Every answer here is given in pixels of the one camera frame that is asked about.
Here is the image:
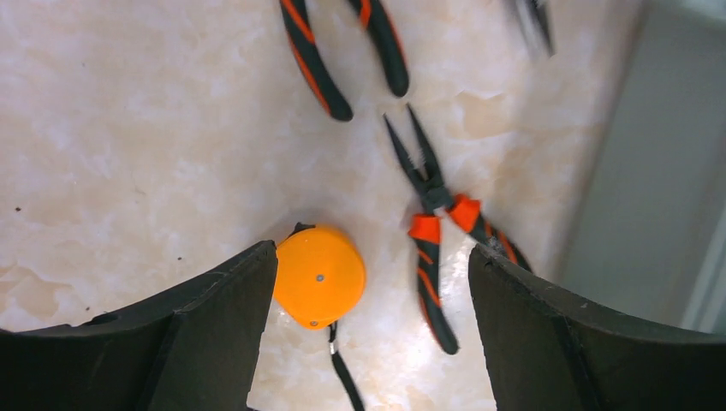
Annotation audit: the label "green plastic toolbox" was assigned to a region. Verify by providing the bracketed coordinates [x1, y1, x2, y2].
[555, 1, 725, 333]

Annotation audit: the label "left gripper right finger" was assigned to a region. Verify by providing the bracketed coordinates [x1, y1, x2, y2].
[468, 245, 725, 410]

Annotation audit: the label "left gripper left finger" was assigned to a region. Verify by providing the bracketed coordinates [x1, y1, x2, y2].
[1, 241, 277, 410]

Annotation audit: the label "orange long nose pliers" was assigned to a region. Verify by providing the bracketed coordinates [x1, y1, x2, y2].
[505, 0, 555, 58]

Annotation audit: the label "red black long nose pliers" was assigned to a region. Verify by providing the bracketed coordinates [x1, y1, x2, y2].
[384, 104, 532, 355]

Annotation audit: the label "orange tape measure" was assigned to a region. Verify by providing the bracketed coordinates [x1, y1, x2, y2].
[273, 222, 366, 410]

